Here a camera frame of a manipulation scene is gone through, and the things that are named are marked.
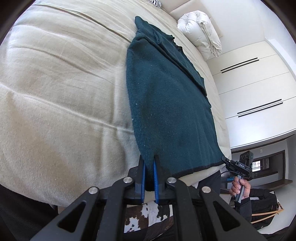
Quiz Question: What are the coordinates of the dark teal knit sweater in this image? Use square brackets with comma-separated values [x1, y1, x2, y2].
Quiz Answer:
[126, 16, 223, 177]

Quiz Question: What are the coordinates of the black sleeved right forearm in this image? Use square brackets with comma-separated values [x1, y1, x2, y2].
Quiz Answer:
[234, 197, 252, 223]

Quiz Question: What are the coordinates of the person's right hand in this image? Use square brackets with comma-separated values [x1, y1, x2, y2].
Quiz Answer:
[229, 176, 251, 199]

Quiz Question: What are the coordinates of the cowhide pattern rug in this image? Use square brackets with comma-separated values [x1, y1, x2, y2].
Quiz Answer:
[124, 201, 174, 233]

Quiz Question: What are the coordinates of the black backpack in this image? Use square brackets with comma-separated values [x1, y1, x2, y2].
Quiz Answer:
[250, 188, 279, 230]

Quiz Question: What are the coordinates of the beige bed cover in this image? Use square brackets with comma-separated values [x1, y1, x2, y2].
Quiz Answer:
[1, 1, 231, 207]

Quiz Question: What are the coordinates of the white folded duvet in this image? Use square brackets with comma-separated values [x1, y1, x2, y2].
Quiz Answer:
[177, 10, 222, 61]

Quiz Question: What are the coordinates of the zebra print pillow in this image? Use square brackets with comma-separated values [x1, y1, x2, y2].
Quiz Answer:
[149, 0, 162, 9]

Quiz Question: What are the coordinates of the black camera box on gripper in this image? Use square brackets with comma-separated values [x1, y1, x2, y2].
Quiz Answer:
[239, 151, 253, 169]

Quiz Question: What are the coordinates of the white wardrobe with black handles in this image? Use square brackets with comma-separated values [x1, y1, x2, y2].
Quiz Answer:
[207, 41, 295, 150]

